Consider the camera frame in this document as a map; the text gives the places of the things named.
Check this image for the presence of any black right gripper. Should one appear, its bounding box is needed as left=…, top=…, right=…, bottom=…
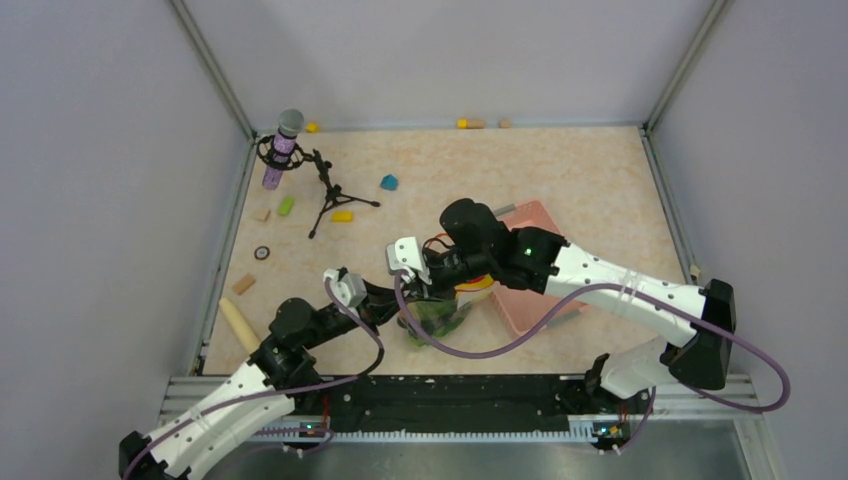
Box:
left=402, top=248, right=493, bottom=303

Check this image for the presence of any pink plastic basket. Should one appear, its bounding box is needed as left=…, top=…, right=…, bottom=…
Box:
left=490, top=200, right=562, bottom=338

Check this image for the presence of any clear orange zip bag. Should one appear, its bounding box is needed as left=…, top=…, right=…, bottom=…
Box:
left=397, top=233, right=498, bottom=348

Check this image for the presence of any toy banana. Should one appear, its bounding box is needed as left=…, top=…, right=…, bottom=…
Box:
left=454, top=276, right=495, bottom=294

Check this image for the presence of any toy mango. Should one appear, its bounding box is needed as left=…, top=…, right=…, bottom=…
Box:
left=408, top=299, right=473, bottom=339

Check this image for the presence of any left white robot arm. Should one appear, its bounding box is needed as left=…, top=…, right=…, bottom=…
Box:
left=118, top=281, right=403, bottom=479

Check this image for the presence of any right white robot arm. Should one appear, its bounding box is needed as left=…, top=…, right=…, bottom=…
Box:
left=387, top=198, right=736, bottom=412

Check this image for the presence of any black microphone tripod stand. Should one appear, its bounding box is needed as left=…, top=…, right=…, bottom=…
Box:
left=257, top=135, right=381, bottom=239

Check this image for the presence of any blue block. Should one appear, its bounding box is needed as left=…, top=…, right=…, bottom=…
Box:
left=379, top=174, right=399, bottom=191

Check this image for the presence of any green block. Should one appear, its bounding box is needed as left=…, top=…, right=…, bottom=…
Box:
left=276, top=196, right=295, bottom=216

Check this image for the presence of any cream wooden cylinder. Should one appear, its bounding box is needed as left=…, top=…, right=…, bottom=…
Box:
left=218, top=297, right=260, bottom=355

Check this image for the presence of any tan wooden block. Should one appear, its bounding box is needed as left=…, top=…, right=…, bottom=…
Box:
left=231, top=274, right=256, bottom=296

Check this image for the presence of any purple microphone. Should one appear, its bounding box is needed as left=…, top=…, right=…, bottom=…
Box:
left=260, top=108, right=305, bottom=190

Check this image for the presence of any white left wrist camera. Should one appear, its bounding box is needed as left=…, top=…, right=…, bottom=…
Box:
left=323, top=268, right=367, bottom=309

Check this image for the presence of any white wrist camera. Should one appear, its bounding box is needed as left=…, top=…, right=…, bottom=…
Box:
left=323, top=268, right=367, bottom=309
left=385, top=236, right=432, bottom=285

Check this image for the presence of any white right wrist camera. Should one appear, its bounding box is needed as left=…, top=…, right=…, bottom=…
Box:
left=385, top=236, right=432, bottom=285

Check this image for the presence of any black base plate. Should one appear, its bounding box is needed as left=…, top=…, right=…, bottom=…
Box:
left=258, top=374, right=651, bottom=435

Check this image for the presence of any yellow tan cylinder at wall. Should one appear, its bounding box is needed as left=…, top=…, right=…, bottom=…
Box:
left=456, top=118, right=486, bottom=130

